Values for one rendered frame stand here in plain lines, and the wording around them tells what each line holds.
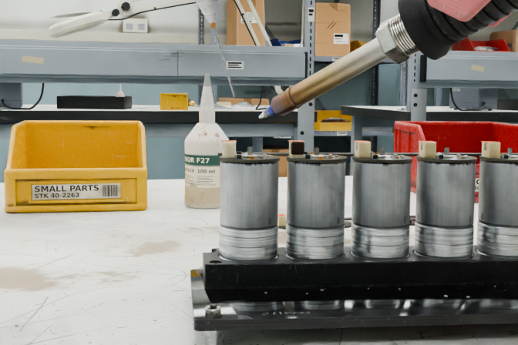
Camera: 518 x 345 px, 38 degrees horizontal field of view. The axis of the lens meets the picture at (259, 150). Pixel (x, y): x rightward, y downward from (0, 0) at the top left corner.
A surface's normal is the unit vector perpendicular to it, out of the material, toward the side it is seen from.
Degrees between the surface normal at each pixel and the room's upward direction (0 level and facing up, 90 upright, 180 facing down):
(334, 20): 88
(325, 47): 90
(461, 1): 99
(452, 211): 90
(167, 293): 0
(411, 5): 55
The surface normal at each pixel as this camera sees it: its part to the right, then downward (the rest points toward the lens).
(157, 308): 0.01, -1.00
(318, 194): -0.02, 0.09
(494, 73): 0.25, 0.09
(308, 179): -0.28, 0.08
